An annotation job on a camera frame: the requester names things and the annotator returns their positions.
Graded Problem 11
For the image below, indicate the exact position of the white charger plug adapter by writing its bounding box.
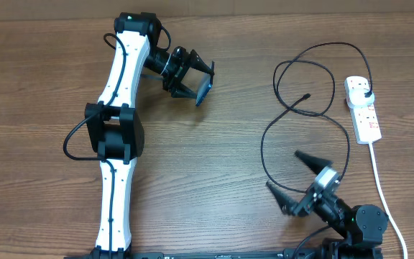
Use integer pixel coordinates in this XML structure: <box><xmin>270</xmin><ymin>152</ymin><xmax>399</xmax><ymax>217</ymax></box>
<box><xmin>346</xmin><ymin>88</ymin><xmax>375</xmax><ymax>109</ymax></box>

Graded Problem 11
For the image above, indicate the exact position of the black USB charging cable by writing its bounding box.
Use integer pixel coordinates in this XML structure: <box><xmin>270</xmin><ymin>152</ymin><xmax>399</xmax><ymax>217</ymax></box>
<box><xmin>259</xmin><ymin>42</ymin><xmax>374</xmax><ymax>195</ymax></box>

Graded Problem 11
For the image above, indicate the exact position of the black Samsung Galaxy smartphone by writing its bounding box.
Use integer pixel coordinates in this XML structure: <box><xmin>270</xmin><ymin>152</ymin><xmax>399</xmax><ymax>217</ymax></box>
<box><xmin>195</xmin><ymin>61</ymin><xmax>215</xmax><ymax>106</ymax></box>

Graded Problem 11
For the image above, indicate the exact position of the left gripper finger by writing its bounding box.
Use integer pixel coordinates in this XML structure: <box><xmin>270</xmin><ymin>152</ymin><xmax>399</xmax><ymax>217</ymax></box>
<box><xmin>189</xmin><ymin>50</ymin><xmax>215</xmax><ymax>76</ymax></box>
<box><xmin>170</xmin><ymin>80</ymin><xmax>197</xmax><ymax>99</ymax></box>

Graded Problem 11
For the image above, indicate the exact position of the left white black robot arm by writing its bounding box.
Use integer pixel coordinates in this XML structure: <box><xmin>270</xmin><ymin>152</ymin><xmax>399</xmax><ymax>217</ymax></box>
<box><xmin>85</xmin><ymin>12</ymin><xmax>214</xmax><ymax>258</ymax></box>

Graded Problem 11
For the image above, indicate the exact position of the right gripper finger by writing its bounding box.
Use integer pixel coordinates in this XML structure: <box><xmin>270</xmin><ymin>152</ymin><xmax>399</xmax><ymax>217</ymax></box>
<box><xmin>294</xmin><ymin>150</ymin><xmax>333</xmax><ymax>175</ymax></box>
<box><xmin>266</xmin><ymin>181</ymin><xmax>298</xmax><ymax>215</ymax></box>

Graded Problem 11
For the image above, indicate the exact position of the white power strip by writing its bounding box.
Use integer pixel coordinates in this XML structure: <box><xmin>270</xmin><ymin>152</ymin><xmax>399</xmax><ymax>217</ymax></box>
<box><xmin>344</xmin><ymin>76</ymin><xmax>382</xmax><ymax>145</ymax></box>

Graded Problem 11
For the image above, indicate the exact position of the white power strip cord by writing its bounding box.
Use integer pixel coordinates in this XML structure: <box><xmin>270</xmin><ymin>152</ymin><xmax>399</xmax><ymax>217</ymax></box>
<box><xmin>367</xmin><ymin>142</ymin><xmax>409</xmax><ymax>259</ymax></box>

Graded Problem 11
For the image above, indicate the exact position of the brown cardboard backdrop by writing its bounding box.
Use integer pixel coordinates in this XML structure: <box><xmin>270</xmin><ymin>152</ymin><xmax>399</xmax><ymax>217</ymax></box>
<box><xmin>0</xmin><ymin>0</ymin><xmax>414</xmax><ymax>21</ymax></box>

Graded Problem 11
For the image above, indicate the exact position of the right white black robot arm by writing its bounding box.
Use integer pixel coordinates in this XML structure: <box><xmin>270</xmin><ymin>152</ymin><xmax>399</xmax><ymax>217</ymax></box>
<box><xmin>266</xmin><ymin>150</ymin><xmax>389</xmax><ymax>258</ymax></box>

